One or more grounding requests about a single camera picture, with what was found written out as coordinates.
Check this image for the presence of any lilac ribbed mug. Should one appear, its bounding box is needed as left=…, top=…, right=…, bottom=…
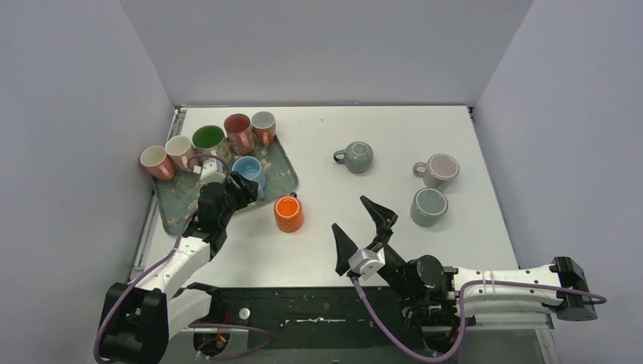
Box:
left=412, top=154, right=460, bottom=190

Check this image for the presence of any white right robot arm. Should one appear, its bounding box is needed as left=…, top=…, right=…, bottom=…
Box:
left=331, top=196, right=607, bottom=325

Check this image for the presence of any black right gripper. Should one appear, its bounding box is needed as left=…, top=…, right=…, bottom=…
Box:
left=332, top=195, right=416, bottom=298

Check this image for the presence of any grey-green mug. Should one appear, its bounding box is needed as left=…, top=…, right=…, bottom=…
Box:
left=409, top=188, right=449, bottom=228

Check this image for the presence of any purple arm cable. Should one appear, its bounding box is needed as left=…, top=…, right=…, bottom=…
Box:
left=93, top=153, right=274, bottom=364
left=351, top=273, right=608, bottom=364

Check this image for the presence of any grey-blue round mug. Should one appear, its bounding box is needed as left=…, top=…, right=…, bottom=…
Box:
left=333, top=141, right=374, bottom=174

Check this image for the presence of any salmon dotted mug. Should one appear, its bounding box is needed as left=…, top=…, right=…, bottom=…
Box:
left=251, top=111, right=276, bottom=147

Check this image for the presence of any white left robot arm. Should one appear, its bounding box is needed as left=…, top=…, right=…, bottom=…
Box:
left=93, top=171, right=262, bottom=363

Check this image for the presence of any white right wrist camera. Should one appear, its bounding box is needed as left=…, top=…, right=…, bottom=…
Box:
left=348, top=248, right=386, bottom=281

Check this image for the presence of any light blue ribbed mug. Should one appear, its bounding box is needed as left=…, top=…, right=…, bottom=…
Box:
left=232, top=156, right=267, bottom=199

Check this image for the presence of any cream floral mug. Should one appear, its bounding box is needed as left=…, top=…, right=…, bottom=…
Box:
left=192, top=125, right=233, bottom=164

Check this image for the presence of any speckled dark pink mug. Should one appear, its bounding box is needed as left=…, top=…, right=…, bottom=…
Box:
left=224, top=114, right=255, bottom=155

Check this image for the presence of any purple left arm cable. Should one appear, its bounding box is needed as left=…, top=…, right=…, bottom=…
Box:
left=93, top=153, right=274, bottom=364

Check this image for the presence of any smooth pink mug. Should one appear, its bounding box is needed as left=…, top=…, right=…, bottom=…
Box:
left=140, top=146, right=176, bottom=180

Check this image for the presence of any blue floral blossom tray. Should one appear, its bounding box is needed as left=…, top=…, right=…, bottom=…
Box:
left=152, top=139, right=299, bottom=237

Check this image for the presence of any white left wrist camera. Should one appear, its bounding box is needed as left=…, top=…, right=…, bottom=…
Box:
left=200, top=158, right=227, bottom=184

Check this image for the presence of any faceted pink mug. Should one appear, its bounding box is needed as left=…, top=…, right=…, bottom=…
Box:
left=165, top=136, right=197, bottom=172

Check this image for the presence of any orange mug black handle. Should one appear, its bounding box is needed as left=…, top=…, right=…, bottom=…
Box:
left=273, top=192, right=304, bottom=233

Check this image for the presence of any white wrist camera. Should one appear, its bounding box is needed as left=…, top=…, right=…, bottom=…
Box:
left=348, top=248, right=386, bottom=281
left=200, top=158, right=227, bottom=184

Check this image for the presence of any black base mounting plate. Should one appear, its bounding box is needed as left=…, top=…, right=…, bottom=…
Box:
left=123, top=284, right=478, bottom=351

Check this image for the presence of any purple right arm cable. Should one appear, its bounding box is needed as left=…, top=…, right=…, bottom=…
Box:
left=351, top=273, right=608, bottom=364

